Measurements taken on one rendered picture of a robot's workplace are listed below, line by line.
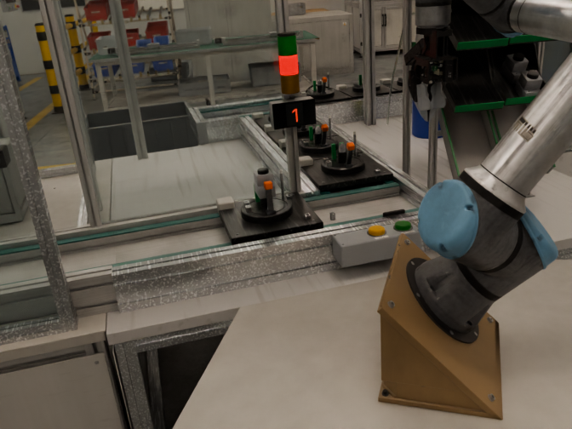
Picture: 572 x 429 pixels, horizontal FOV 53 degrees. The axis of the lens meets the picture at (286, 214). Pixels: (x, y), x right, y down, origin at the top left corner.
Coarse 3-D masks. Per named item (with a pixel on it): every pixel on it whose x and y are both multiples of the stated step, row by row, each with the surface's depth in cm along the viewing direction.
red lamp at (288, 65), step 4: (280, 56) 153; (284, 56) 152; (288, 56) 152; (292, 56) 152; (296, 56) 153; (280, 60) 153; (284, 60) 152; (288, 60) 152; (292, 60) 152; (296, 60) 153; (280, 64) 153; (284, 64) 152; (288, 64) 152; (292, 64) 152; (296, 64) 153; (280, 68) 154; (284, 68) 153; (288, 68) 153; (292, 68) 153; (296, 68) 154; (280, 72) 155; (284, 72) 153; (288, 72) 153; (292, 72) 153; (296, 72) 154
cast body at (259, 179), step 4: (260, 168) 152; (264, 168) 152; (256, 172) 152; (260, 172) 150; (264, 172) 150; (268, 172) 151; (256, 176) 150; (260, 176) 150; (264, 176) 150; (268, 176) 150; (272, 176) 150; (256, 180) 150; (260, 180) 150; (264, 180) 150; (268, 180) 150; (272, 180) 151; (256, 184) 151; (260, 184) 150; (272, 184) 151; (256, 188) 152; (260, 188) 150; (264, 188) 150; (272, 188) 150; (256, 192) 154; (260, 192) 150; (264, 192) 150; (272, 192) 151; (260, 196) 150; (264, 196) 150; (272, 196) 151
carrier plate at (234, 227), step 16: (240, 208) 161; (304, 208) 157; (224, 224) 153; (240, 224) 150; (256, 224) 150; (272, 224) 149; (288, 224) 148; (304, 224) 147; (320, 224) 148; (240, 240) 144; (256, 240) 145
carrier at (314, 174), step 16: (304, 160) 189; (320, 160) 194; (336, 160) 186; (352, 160) 185; (368, 160) 190; (320, 176) 179; (336, 176) 178; (352, 176) 177; (368, 176) 176; (384, 176) 177
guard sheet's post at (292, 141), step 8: (280, 0) 150; (280, 8) 150; (288, 8) 151; (280, 16) 151; (288, 16) 152; (280, 24) 152; (288, 24) 152; (280, 32) 153; (288, 96) 160; (288, 128) 163; (296, 128) 164; (288, 136) 164; (296, 136) 165; (288, 144) 165; (296, 144) 165; (288, 152) 166; (296, 152) 166; (288, 160) 168; (296, 160) 167; (296, 168) 168; (296, 176) 169; (296, 184) 171
